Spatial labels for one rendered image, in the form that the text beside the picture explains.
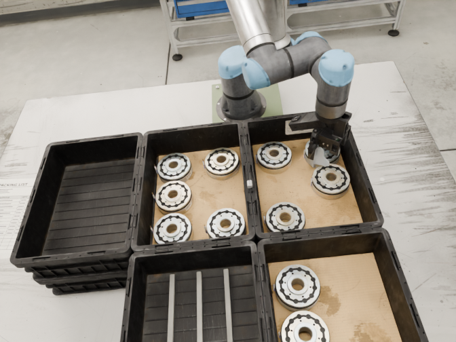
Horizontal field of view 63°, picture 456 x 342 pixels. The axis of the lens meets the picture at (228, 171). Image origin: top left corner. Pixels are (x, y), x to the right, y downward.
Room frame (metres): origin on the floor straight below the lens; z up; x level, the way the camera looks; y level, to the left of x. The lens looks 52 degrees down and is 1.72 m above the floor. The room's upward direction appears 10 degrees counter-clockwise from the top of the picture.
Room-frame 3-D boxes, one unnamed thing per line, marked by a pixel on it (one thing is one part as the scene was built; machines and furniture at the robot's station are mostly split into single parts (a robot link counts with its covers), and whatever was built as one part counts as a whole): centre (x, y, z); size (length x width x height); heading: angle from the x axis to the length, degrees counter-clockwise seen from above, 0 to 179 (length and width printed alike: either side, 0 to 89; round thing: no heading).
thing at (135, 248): (0.62, 0.10, 0.92); 0.40 x 0.30 x 0.02; 176
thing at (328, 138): (0.66, -0.28, 0.99); 0.09 x 0.08 x 0.12; 47
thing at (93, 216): (0.64, 0.40, 0.87); 0.40 x 0.30 x 0.11; 176
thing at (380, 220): (0.60, -0.20, 0.92); 0.40 x 0.30 x 0.02; 176
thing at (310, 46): (0.76, -0.24, 1.15); 0.11 x 0.11 x 0.08; 9
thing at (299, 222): (0.49, -0.13, 0.86); 0.10 x 0.10 x 0.01
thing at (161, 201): (0.63, 0.16, 0.86); 0.10 x 0.10 x 0.01
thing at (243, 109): (1.06, -0.09, 0.81); 0.15 x 0.15 x 0.10
